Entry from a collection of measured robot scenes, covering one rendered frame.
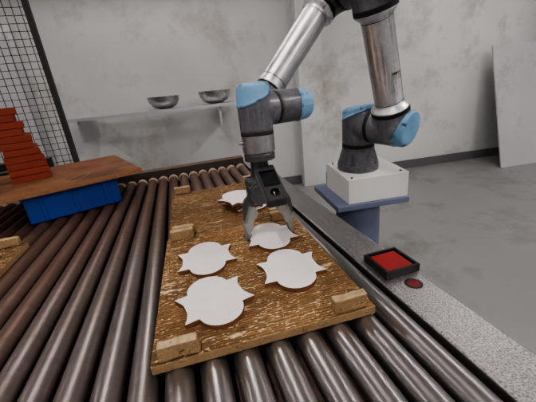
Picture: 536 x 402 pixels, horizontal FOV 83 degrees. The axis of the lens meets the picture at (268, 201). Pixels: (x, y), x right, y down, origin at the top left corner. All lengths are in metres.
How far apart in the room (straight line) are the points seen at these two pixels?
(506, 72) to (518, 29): 0.69
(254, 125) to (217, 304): 0.36
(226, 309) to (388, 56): 0.77
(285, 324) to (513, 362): 0.30
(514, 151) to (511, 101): 0.66
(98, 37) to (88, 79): 0.47
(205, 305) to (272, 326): 0.12
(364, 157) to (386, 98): 0.24
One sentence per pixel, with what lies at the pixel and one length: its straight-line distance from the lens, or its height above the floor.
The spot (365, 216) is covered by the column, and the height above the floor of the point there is 0.79.
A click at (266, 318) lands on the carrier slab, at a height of 0.94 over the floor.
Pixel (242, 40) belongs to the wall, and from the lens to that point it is 4.03.
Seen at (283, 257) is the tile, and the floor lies 0.95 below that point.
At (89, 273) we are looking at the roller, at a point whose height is 0.92.
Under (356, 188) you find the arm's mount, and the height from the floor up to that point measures 0.93.
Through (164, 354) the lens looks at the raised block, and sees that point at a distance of 0.49.
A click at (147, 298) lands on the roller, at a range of 0.66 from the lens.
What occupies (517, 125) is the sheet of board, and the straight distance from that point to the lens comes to 5.28.
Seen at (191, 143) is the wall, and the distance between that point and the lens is 4.02.
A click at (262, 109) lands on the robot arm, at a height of 1.24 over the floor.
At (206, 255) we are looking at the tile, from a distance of 0.70.
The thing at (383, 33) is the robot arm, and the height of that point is 1.39.
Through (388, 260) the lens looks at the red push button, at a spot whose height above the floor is 0.93.
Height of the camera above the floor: 1.28
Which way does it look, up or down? 20 degrees down
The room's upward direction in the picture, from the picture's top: 6 degrees counter-clockwise
